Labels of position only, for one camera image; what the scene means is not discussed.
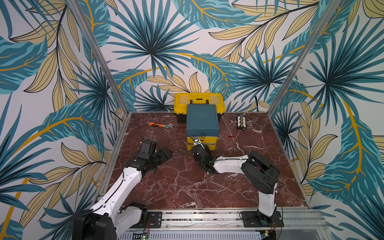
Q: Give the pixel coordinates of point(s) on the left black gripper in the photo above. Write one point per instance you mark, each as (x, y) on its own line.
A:
(163, 157)

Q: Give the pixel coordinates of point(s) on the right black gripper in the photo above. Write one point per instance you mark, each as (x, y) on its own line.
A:
(197, 149)

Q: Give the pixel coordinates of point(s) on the teal yellow drawer cabinet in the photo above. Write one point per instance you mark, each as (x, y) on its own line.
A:
(202, 124)

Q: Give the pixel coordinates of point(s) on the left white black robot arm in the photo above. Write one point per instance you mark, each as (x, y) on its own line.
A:
(114, 195)

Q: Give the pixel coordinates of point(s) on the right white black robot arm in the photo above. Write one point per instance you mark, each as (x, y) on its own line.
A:
(262, 174)

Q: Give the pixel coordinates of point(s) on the orange adjustable wrench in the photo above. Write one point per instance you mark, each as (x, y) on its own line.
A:
(167, 126)

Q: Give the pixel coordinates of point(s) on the black battery holder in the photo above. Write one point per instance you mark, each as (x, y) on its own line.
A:
(241, 122)

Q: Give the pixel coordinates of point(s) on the yellow black toolbox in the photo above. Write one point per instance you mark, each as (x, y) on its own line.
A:
(184, 99)

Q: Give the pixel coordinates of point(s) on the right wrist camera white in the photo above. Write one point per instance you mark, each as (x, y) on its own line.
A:
(197, 141)

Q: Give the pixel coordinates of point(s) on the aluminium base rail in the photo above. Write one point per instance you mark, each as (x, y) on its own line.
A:
(231, 224)

